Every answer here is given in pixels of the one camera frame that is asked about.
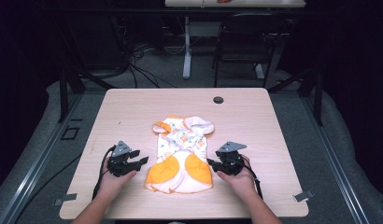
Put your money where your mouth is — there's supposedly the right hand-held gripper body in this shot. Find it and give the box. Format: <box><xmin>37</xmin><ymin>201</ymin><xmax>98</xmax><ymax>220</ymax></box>
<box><xmin>212</xmin><ymin>141</ymin><xmax>248</xmax><ymax>177</ymax></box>

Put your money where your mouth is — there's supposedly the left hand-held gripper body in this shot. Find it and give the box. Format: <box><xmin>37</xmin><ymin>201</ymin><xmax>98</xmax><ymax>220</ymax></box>
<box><xmin>106</xmin><ymin>140</ymin><xmax>142</xmax><ymax>178</ymax></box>

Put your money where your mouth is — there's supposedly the person's right hand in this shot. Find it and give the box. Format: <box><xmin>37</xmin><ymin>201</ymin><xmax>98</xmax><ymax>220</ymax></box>
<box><xmin>216</xmin><ymin>154</ymin><xmax>260</xmax><ymax>201</ymax></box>

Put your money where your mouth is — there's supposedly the person's left hand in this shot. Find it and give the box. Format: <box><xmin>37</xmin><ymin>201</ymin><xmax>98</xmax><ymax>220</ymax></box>
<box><xmin>97</xmin><ymin>157</ymin><xmax>138</xmax><ymax>201</ymax></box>

